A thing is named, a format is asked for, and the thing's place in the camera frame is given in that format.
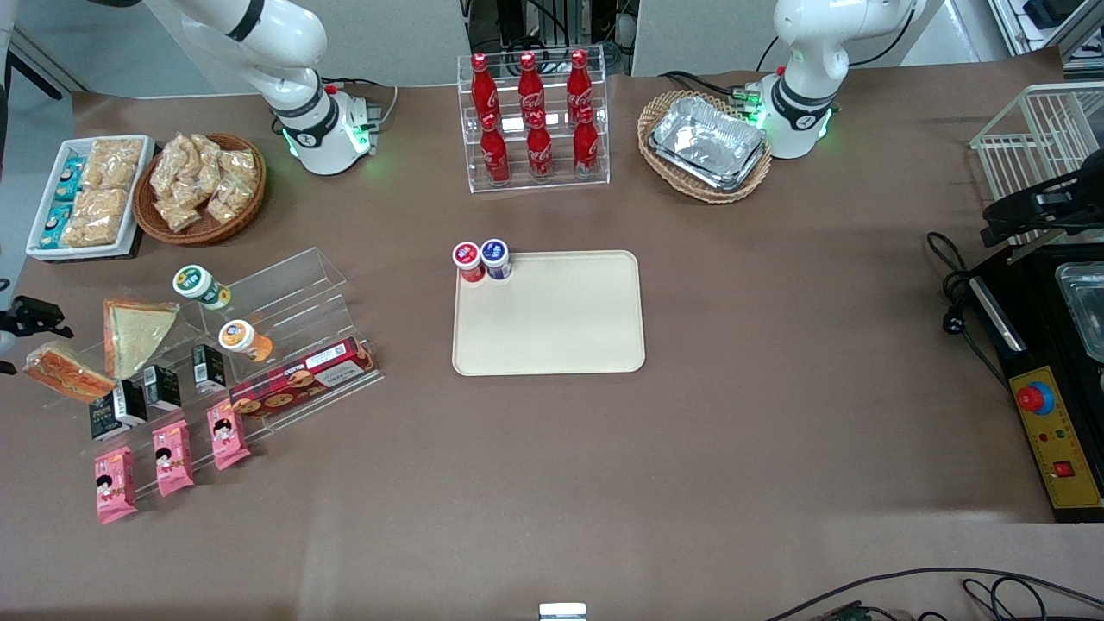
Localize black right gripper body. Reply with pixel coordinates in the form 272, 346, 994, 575
0, 296, 40, 339

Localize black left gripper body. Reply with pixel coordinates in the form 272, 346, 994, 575
1031, 166, 1104, 234

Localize orange sandwich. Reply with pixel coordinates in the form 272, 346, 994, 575
23, 341, 117, 405

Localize white triangle sandwich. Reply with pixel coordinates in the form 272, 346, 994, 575
103, 298, 179, 380

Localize white rectangular snack tray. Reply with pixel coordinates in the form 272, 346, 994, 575
26, 135, 156, 260

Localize silver foil tray stack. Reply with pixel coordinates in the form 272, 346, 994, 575
649, 95, 768, 192

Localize beige plastic tray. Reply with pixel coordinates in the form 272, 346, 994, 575
452, 250, 646, 377

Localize large bagged cracker pack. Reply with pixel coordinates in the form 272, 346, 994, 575
62, 188, 130, 245
85, 138, 145, 191

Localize black drink carton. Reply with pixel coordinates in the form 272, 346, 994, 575
191, 343, 228, 394
89, 379, 148, 442
142, 364, 183, 411

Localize steel container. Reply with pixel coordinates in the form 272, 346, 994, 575
1054, 261, 1104, 363

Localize black sealing machine yellow panel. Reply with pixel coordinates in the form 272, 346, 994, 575
966, 241, 1104, 524

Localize green lid can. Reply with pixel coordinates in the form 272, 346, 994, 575
172, 264, 232, 311

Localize clear bagged snack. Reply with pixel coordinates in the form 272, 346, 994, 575
220, 148, 260, 186
150, 138, 195, 199
185, 134, 225, 186
155, 197, 204, 232
205, 177, 251, 225

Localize dark brown wicker basket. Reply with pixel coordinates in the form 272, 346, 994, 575
134, 132, 267, 247

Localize pink snack packet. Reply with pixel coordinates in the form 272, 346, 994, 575
207, 400, 252, 471
153, 420, 196, 498
94, 446, 139, 525

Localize clear acrylic tiered stand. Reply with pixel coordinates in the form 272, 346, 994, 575
82, 248, 385, 497

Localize long red cookie box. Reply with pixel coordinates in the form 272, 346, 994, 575
229, 338, 378, 421

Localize light wicker basket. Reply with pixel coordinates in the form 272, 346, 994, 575
637, 90, 774, 204

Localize red lid can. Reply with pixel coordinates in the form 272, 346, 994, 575
452, 241, 486, 284

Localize clear acrylic bottle rack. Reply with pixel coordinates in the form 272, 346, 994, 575
457, 53, 611, 194

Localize red cola bottle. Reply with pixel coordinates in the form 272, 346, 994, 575
567, 49, 594, 113
573, 105, 600, 178
480, 112, 511, 185
470, 52, 501, 122
526, 110, 555, 180
517, 52, 546, 117

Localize blue lid can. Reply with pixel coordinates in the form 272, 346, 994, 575
480, 239, 513, 281

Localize black background equipment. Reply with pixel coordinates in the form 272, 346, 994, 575
466, 0, 639, 74

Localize white wire rack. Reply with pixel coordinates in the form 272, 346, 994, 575
970, 82, 1104, 247

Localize black power cable with plug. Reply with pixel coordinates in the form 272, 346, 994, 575
925, 231, 1010, 389

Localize aluminium frame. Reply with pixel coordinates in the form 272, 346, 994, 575
988, 0, 1104, 61

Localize left arm base cable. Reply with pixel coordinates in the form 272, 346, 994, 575
660, 71, 764, 109

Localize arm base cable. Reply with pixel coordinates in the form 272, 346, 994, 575
660, 71, 764, 109
323, 79, 399, 130

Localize black floor cables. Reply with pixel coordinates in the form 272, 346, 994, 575
763, 567, 1104, 621

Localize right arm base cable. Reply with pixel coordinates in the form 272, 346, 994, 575
323, 79, 399, 130

